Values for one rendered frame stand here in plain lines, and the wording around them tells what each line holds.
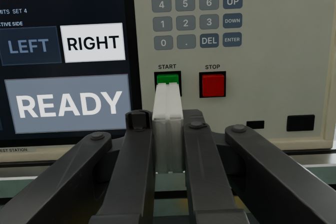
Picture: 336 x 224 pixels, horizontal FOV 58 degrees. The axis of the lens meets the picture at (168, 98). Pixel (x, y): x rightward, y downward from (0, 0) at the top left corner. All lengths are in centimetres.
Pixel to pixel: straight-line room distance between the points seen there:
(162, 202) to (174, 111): 14
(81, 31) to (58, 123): 8
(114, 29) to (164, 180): 13
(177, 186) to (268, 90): 11
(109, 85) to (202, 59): 8
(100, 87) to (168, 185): 10
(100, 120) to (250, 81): 13
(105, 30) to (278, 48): 14
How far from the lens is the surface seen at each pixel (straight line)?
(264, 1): 26
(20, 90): 29
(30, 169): 30
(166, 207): 28
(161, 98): 17
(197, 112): 17
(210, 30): 25
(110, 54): 26
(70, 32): 26
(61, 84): 27
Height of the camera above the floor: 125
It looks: 17 degrees down
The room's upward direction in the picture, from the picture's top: 3 degrees counter-clockwise
